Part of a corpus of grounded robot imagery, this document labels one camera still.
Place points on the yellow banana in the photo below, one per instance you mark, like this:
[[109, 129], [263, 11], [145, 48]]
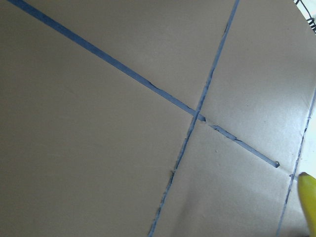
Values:
[[307, 196]]

